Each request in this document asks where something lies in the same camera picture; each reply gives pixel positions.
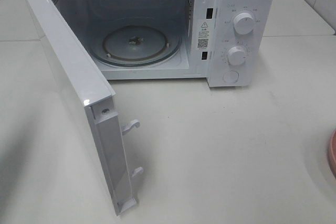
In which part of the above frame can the round white door button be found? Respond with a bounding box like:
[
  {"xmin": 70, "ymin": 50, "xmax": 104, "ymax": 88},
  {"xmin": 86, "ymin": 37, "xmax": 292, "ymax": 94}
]
[{"xmin": 223, "ymin": 71, "xmax": 239, "ymax": 84}]

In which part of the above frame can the white timer knob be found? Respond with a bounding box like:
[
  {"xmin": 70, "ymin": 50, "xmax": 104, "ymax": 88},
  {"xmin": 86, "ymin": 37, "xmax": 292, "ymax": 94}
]
[{"xmin": 227, "ymin": 46, "xmax": 247, "ymax": 66}]

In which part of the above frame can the pink round plate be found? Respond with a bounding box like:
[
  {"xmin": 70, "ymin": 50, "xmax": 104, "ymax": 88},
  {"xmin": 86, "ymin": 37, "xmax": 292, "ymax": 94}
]
[{"xmin": 328, "ymin": 131, "xmax": 336, "ymax": 176}]

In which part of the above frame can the white microwave door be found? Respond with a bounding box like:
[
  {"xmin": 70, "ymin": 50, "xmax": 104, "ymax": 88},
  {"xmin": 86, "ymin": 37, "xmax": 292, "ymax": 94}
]
[{"xmin": 26, "ymin": 0, "xmax": 143, "ymax": 215}]

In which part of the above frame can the glass microwave turntable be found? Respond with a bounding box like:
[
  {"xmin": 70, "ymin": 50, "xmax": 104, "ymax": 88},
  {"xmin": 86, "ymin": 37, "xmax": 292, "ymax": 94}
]
[{"xmin": 89, "ymin": 17, "xmax": 183, "ymax": 67}]

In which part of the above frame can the white warning label sticker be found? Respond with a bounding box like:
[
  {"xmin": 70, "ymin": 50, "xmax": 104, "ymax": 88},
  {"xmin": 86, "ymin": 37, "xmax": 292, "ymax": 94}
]
[{"xmin": 196, "ymin": 19, "xmax": 211, "ymax": 50}]

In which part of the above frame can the white microwave oven body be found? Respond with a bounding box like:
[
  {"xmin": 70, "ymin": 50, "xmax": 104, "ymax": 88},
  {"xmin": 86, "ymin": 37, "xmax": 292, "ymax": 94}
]
[{"xmin": 28, "ymin": 0, "xmax": 276, "ymax": 88}]

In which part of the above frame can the upper white power knob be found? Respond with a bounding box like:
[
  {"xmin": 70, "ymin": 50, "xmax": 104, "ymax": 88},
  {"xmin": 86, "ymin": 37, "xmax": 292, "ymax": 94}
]
[{"xmin": 233, "ymin": 12, "xmax": 255, "ymax": 35}]

